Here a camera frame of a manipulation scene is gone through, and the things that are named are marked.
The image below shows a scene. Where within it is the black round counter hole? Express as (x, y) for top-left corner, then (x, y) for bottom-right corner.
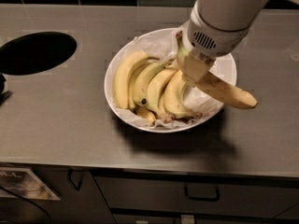
(0, 32), (77, 76)

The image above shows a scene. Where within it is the black drawer handle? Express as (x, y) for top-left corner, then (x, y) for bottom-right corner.
(184, 183), (220, 202)

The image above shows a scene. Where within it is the small hidden yellow banana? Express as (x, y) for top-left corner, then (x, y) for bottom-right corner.
(135, 106), (156, 126)

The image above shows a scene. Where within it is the large left yellow banana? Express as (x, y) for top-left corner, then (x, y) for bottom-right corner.
(112, 50), (158, 109)

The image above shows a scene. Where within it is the grey cabinet drawer front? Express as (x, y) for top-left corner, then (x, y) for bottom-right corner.
(96, 176), (299, 217)

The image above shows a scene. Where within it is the framed picture on floor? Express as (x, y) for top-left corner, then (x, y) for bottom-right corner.
(0, 167), (61, 201)

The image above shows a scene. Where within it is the thin inner yellow banana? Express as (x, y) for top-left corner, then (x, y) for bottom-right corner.
(128, 62), (150, 112)

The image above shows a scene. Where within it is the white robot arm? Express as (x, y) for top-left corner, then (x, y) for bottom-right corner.
(180, 0), (299, 84)

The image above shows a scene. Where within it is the grey cabinet door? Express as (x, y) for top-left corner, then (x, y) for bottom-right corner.
(35, 166), (115, 224)

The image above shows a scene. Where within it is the black cable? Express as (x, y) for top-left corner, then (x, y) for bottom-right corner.
(0, 186), (53, 224)

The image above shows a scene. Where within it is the white ceramic bowl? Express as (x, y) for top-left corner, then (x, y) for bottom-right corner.
(104, 27), (238, 133)

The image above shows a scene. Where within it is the white paper liner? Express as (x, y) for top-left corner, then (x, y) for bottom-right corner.
(113, 21), (231, 130)

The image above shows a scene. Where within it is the single yellow banana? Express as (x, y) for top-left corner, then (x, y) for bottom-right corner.
(176, 31), (258, 109)

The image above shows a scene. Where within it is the black cabinet door handle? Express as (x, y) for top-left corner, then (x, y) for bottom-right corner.
(67, 169), (83, 191)

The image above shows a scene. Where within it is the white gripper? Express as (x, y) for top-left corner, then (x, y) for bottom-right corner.
(180, 2), (249, 86)

